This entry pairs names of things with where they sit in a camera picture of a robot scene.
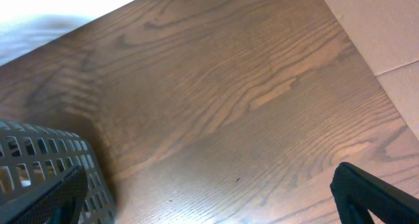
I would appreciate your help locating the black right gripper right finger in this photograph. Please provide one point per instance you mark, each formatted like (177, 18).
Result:
(358, 195)

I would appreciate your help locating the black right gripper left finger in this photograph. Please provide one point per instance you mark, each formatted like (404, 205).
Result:
(59, 200)

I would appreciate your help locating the grey plastic basket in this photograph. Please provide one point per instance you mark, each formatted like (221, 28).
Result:
(32, 155)

